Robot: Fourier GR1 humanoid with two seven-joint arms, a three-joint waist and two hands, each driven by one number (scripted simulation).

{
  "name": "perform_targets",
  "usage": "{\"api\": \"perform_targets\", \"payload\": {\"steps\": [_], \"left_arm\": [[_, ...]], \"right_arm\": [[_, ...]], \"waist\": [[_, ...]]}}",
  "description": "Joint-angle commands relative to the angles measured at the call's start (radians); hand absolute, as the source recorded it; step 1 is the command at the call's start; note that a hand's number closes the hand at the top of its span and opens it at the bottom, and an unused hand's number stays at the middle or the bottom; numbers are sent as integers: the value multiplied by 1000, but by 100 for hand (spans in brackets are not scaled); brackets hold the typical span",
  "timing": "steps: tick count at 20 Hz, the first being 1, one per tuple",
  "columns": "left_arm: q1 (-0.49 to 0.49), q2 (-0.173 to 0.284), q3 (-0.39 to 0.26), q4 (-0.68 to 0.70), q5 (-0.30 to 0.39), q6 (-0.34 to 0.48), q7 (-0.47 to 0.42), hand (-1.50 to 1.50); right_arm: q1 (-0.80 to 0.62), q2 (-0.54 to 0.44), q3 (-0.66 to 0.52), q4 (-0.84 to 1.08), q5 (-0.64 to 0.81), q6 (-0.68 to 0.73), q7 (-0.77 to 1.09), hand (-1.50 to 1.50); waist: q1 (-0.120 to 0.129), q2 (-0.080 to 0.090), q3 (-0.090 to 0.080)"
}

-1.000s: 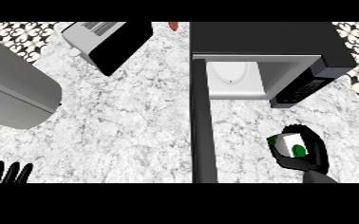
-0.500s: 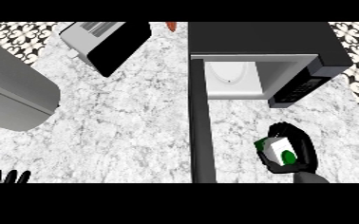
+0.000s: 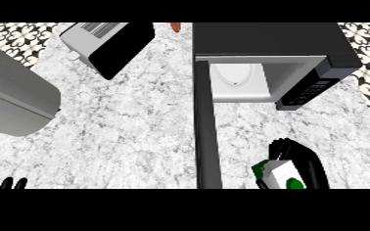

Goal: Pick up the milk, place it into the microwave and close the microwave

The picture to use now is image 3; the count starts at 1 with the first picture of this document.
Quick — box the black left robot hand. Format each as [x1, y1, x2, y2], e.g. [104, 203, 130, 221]
[0, 176, 30, 190]

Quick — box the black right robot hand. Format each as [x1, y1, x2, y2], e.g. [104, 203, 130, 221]
[256, 137, 332, 190]

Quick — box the white and green milk carton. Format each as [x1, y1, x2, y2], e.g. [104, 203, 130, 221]
[251, 159, 307, 190]

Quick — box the dark grey microwave door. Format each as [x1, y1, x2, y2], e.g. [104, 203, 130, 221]
[192, 60, 225, 190]

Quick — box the black microwave oven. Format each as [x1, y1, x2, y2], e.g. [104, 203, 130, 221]
[192, 22, 365, 112]

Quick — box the silver and black toaster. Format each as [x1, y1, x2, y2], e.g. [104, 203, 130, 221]
[58, 22, 158, 81]

